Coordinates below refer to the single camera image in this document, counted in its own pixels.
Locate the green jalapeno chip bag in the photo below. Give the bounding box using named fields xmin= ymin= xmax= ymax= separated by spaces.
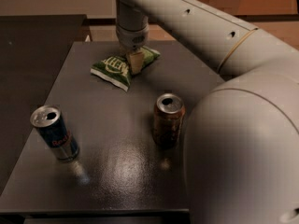
xmin=91 ymin=46 xmax=160 ymax=91

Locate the brown gold soda can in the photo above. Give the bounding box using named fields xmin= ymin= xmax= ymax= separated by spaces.
xmin=153 ymin=93 xmax=186 ymax=148

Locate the blue silver energy drink can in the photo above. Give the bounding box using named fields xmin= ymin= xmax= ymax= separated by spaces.
xmin=30 ymin=105 xmax=79 ymax=162

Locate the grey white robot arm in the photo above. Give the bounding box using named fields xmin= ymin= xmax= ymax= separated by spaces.
xmin=117 ymin=0 xmax=299 ymax=224

